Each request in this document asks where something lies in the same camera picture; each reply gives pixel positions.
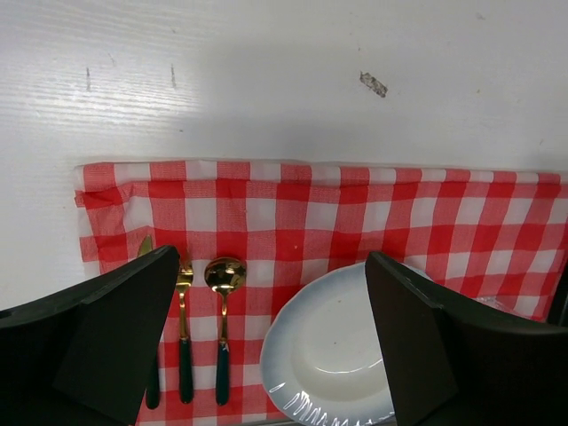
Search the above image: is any gold knife dark handle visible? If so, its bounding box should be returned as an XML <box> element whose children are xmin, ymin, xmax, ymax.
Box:
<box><xmin>138</xmin><ymin>235</ymin><xmax>161</xmax><ymax>410</ymax></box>

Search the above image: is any white plate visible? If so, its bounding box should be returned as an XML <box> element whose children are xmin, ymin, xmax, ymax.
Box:
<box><xmin>259</xmin><ymin>261</ymin><xmax>434</xmax><ymax>426</ymax></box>

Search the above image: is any small tape scrap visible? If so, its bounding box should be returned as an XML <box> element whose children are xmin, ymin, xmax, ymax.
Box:
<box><xmin>359</xmin><ymin>72</ymin><xmax>388</xmax><ymax>99</ymax></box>

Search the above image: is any red checkered cloth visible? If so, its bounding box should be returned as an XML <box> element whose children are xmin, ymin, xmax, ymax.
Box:
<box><xmin>75</xmin><ymin>160</ymin><xmax>567</xmax><ymax>425</ymax></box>

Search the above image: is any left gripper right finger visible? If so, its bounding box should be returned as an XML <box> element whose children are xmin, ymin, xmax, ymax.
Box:
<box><xmin>365</xmin><ymin>252</ymin><xmax>567</xmax><ymax>425</ymax></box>

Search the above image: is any gold spoon dark handle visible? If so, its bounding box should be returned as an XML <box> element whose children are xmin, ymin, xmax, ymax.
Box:
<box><xmin>204</xmin><ymin>256</ymin><xmax>247</xmax><ymax>406</ymax></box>

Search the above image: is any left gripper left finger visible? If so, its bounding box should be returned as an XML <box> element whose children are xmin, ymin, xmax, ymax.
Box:
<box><xmin>1</xmin><ymin>246</ymin><xmax>179</xmax><ymax>425</ymax></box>

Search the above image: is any gold fork dark handle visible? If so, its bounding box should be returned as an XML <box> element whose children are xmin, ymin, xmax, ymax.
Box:
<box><xmin>176</xmin><ymin>258</ymin><xmax>193</xmax><ymax>404</ymax></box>

